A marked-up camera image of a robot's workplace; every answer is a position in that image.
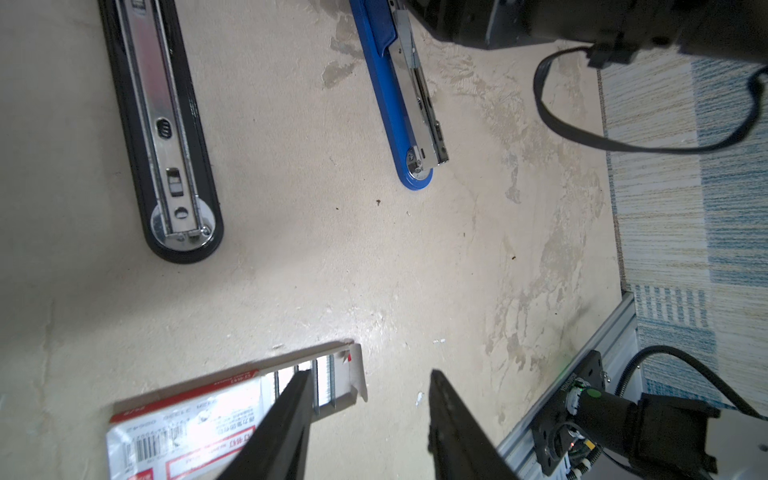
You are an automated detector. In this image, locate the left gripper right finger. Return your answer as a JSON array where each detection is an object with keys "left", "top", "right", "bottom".
[{"left": 428, "top": 369, "right": 518, "bottom": 479}]

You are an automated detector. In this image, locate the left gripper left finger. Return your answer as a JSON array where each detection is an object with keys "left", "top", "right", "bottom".
[{"left": 218, "top": 371, "right": 314, "bottom": 480}]

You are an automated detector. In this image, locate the red white staple box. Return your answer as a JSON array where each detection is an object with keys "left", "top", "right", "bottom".
[{"left": 106, "top": 370, "right": 282, "bottom": 479}]

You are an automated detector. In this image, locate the blue stapler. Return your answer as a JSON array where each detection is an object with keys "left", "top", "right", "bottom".
[{"left": 350, "top": 0, "right": 449, "bottom": 191}]

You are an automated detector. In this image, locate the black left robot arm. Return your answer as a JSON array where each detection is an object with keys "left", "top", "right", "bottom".
[{"left": 220, "top": 345, "right": 767, "bottom": 479}]

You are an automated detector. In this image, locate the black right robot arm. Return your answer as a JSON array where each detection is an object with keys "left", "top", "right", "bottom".
[{"left": 405, "top": 0, "right": 767, "bottom": 155}]

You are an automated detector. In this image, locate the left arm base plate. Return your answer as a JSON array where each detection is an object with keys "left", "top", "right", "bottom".
[{"left": 531, "top": 350, "right": 605, "bottom": 477}]

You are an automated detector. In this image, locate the aluminium front rail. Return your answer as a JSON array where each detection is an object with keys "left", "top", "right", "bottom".
[{"left": 498, "top": 292, "right": 639, "bottom": 479}]

